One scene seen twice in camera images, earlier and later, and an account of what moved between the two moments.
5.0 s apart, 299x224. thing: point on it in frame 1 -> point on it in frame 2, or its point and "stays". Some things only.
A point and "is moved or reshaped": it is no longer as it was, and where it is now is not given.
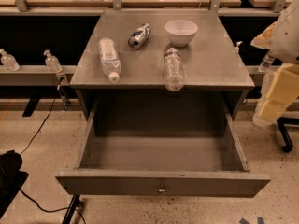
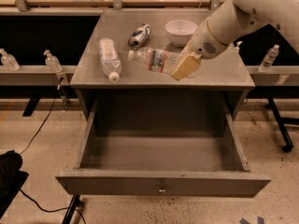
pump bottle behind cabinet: x=236 y=49 stays
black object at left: x=11 y=179 stays
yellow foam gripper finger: x=265 y=39 -> x=188 y=49
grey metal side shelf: x=36 y=76 stays
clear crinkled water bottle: x=173 y=69 is moved or reshaped
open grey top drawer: x=163 y=147 stays
